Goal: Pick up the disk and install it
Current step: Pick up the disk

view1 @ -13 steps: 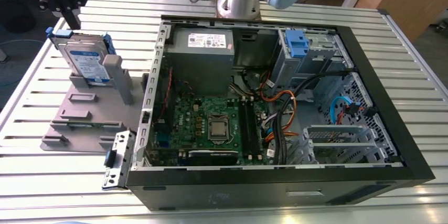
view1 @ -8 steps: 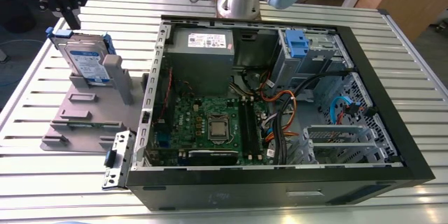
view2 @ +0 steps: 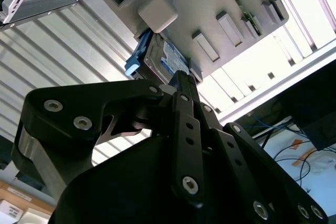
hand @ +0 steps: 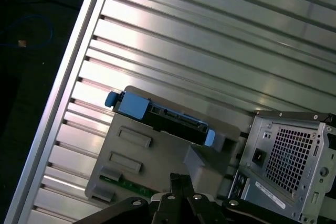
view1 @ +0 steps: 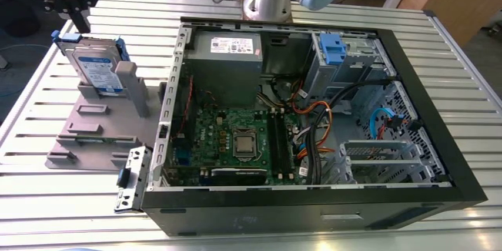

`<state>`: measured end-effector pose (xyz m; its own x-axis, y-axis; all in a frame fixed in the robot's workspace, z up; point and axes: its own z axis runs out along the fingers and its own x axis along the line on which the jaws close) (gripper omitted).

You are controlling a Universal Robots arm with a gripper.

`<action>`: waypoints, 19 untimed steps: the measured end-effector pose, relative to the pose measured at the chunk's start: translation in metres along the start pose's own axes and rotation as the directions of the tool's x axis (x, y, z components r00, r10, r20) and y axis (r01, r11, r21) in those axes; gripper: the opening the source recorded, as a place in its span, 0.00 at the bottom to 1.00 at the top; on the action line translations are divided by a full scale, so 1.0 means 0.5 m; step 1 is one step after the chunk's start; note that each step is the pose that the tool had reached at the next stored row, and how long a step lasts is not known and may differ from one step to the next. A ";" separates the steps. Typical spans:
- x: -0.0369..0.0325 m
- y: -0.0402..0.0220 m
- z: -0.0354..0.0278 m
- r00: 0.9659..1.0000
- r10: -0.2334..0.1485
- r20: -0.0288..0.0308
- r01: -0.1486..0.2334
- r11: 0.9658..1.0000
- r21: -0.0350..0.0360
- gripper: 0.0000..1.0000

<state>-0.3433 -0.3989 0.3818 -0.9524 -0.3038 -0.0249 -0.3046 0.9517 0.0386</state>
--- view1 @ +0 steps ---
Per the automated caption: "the grey power supply unit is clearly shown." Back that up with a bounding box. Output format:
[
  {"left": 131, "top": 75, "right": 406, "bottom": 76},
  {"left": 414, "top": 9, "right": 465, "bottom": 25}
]
[{"left": 182, "top": 29, "right": 263, "bottom": 110}]

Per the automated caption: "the green motherboard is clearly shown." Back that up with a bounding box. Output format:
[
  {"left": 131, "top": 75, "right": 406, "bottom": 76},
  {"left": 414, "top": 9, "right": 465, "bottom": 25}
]
[{"left": 167, "top": 106, "right": 313, "bottom": 188}]

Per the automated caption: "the orange yellow wire bundle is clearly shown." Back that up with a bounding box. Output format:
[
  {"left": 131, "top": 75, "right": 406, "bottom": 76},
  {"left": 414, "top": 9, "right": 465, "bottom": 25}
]
[{"left": 293, "top": 100, "right": 337, "bottom": 162}]

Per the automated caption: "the green RAM stick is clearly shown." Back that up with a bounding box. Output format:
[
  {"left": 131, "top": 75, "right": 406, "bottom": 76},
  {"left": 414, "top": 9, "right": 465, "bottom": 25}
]
[{"left": 76, "top": 136, "right": 120, "bottom": 145}]

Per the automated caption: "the black cable bundle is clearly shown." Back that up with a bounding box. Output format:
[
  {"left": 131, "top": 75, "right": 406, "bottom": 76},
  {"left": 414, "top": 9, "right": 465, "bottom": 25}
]
[{"left": 306, "top": 78, "right": 395, "bottom": 185}]

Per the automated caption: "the grey metal drive cage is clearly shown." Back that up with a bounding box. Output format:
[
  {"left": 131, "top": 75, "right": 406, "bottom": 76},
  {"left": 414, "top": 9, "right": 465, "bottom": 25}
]
[{"left": 302, "top": 31, "right": 397, "bottom": 112}]

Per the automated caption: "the silver CPU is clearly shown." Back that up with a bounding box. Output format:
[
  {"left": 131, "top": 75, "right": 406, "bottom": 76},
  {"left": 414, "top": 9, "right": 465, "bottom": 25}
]
[{"left": 235, "top": 136, "right": 257, "bottom": 153}]

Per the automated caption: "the metal disk bay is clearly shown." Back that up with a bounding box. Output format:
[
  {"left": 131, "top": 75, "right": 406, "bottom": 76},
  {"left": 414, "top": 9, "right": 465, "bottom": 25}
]
[{"left": 339, "top": 139, "right": 447, "bottom": 186}]

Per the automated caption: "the black office chair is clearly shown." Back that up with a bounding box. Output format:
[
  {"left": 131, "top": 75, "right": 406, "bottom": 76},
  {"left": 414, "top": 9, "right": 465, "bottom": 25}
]
[{"left": 0, "top": 0, "right": 43, "bottom": 38}]

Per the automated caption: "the yellow black wire bundle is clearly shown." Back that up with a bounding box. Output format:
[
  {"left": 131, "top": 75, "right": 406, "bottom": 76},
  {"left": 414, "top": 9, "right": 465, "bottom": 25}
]
[{"left": 257, "top": 75, "right": 306, "bottom": 110}]

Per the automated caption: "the blue data wire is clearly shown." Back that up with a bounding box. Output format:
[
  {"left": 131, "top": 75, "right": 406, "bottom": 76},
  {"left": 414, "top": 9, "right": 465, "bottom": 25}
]
[{"left": 369, "top": 106, "right": 411, "bottom": 140}]

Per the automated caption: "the grey plastic parts rack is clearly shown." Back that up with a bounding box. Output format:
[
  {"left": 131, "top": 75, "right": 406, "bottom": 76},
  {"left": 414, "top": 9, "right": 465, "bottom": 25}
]
[{"left": 44, "top": 61, "right": 168, "bottom": 173}]

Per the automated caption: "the black graphics card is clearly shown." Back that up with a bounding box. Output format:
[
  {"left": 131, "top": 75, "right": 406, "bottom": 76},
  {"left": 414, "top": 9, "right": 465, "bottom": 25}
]
[{"left": 208, "top": 167, "right": 269, "bottom": 187}]

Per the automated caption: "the red black power wire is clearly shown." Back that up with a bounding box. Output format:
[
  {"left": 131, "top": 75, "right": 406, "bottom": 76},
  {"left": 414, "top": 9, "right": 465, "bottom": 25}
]
[{"left": 385, "top": 116, "right": 423, "bottom": 132}]

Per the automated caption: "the black RAM slot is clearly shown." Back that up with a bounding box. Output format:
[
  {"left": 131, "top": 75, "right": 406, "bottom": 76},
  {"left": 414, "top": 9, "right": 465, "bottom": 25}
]
[
  {"left": 267, "top": 109, "right": 285, "bottom": 180},
  {"left": 277, "top": 109, "right": 295, "bottom": 180}
]

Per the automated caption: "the CPU socket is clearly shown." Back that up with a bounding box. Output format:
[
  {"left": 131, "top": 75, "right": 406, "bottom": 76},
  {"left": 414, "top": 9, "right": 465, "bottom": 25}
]
[{"left": 231, "top": 127, "right": 259, "bottom": 161}]

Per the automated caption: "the metal expansion card retainer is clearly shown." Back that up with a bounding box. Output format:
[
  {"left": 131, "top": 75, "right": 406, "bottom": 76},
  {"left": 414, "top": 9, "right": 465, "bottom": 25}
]
[{"left": 112, "top": 144, "right": 154, "bottom": 214}]

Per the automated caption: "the blue plastic drive latch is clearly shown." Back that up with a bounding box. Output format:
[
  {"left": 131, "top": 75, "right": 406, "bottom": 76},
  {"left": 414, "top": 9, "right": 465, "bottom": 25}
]
[{"left": 319, "top": 32, "right": 349, "bottom": 66}]

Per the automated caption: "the hard disk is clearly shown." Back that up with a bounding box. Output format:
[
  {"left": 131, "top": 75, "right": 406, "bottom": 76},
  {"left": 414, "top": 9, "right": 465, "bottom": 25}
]
[{"left": 51, "top": 29, "right": 128, "bottom": 98}]

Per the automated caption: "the thin red fan wire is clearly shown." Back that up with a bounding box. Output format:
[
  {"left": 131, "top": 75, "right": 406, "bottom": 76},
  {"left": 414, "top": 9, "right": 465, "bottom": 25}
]
[{"left": 172, "top": 74, "right": 196, "bottom": 140}]

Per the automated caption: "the black open PC case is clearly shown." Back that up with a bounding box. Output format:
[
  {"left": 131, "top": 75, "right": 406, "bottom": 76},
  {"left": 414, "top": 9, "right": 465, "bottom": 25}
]
[{"left": 139, "top": 15, "right": 490, "bottom": 237}]

